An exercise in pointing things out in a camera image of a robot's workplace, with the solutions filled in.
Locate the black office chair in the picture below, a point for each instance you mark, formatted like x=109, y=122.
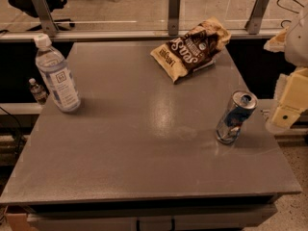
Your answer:
x=27, y=7

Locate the small water bottle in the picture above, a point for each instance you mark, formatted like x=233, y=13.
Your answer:
x=38, y=91

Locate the left metal bracket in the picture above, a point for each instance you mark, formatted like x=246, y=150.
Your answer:
x=47, y=23

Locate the brown chip bag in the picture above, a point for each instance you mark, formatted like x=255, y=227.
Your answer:
x=197, y=49

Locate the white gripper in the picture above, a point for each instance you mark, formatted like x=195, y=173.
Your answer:
x=297, y=43

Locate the middle metal bracket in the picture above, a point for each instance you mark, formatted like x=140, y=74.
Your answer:
x=173, y=17

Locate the glass barrier panel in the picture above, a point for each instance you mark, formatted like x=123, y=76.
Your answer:
x=144, y=15

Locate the clear plastic water bottle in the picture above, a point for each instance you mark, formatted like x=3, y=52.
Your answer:
x=56, y=75

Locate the metal bracket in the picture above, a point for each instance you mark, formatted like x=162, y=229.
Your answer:
x=47, y=23
x=253, y=24
x=173, y=17

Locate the redbull can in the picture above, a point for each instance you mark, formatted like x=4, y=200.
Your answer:
x=240, y=107

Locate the cardboard box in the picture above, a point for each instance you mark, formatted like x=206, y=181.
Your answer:
x=17, y=219

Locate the right metal bracket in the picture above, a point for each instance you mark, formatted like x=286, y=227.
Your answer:
x=253, y=24

